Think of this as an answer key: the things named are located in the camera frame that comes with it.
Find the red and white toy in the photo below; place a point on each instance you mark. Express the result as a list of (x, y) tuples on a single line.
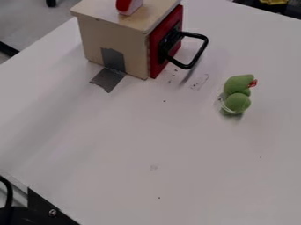
[(127, 5)]

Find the green plush toy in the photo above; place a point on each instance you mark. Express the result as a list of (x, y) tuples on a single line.
[(236, 93)]

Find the grey tape strip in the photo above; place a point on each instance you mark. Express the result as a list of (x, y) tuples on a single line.
[(109, 71)]

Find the beige wooden cabinet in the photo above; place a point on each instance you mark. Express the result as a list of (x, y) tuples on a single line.
[(117, 41)]

